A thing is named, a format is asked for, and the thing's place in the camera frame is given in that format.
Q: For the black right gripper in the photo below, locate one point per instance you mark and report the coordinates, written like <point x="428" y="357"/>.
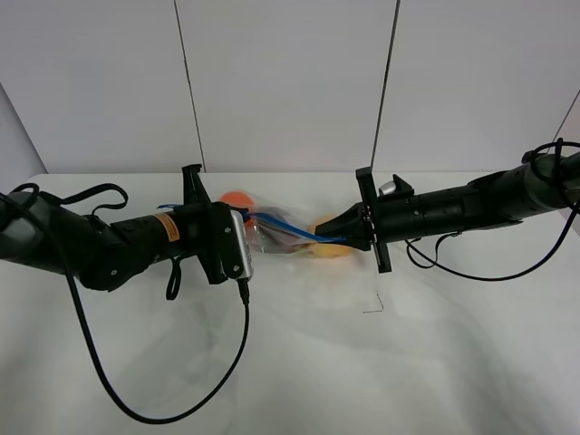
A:
<point x="395" y="217"/>

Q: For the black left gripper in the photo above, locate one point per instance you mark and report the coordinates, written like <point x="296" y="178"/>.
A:
<point x="208" y="229"/>

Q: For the purple eggplant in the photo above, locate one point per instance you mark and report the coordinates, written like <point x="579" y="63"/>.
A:
<point x="269" y="237"/>

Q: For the orange ball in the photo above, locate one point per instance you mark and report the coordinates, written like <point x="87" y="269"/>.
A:
<point x="240" y="199"/>

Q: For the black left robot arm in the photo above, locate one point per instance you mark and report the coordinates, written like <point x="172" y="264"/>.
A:
<point x="38" y="230"/>

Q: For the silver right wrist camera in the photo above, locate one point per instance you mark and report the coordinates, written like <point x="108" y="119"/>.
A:
<point x="397" y="187"/>

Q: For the yellow pear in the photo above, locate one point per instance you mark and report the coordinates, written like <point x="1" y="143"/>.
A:
<point x="326" y="250"/>

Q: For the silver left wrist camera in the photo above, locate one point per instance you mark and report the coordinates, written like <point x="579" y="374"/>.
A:
<point x="236" y="256"/>

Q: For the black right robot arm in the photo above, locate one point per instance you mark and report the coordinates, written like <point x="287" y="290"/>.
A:
<point x="542" y="183"/>

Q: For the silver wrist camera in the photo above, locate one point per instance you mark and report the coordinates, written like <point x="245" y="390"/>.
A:
<point x="397" y="187"/>
<point x="236" y="256"/>

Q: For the clear zip bag blue seal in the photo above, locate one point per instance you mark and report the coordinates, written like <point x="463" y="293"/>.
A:
<point x="171" y="230"/>

